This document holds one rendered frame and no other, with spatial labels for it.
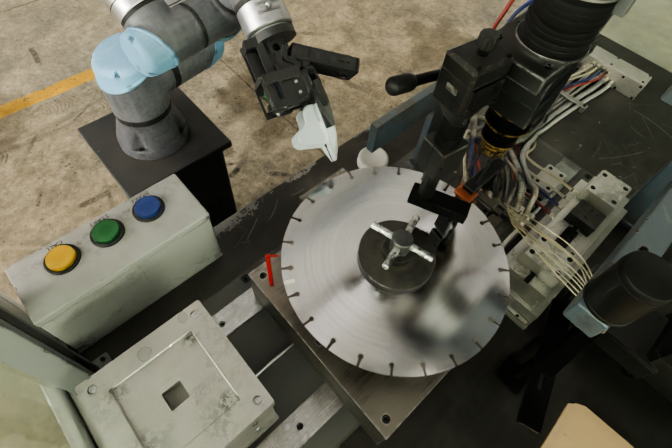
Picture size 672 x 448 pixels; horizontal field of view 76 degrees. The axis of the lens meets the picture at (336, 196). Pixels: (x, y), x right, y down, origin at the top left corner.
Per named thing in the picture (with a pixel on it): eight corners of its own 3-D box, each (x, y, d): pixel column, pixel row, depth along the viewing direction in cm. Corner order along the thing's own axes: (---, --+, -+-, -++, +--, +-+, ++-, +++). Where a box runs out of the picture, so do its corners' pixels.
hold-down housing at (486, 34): (431, 188, 55) (487, 56, 38) (408, 163, 57) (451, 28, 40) (463, 171, 56) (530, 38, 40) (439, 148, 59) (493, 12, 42)
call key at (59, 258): (57, 279, 64) (51, 274, 62) (46, 261, 66) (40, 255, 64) (84, 263, 66) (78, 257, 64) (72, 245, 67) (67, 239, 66)
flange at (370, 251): (432, 299, 59) (436, 292, 57) (352, 284, 60) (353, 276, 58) (435, 230, 66) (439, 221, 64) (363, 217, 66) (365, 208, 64)
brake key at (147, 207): (145, 227, 70) (141, 220, 68) (133, 210, 71) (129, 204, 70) (167, 213, 72) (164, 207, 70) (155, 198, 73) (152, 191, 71)
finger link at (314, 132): (307, 172, 66) (283, 115, 65) (341, 158, 68) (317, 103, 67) (313, 169, 63) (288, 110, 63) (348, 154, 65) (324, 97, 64)
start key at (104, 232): (103, 252, 67) (98, 246, 65) (91, 234, 69) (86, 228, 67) (127, 237, 69) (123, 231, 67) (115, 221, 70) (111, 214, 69)
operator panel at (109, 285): (79, 354, 72) (33, 324, 59) (51, 305, 76) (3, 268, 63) (223, 255, 83) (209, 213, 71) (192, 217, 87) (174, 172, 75)
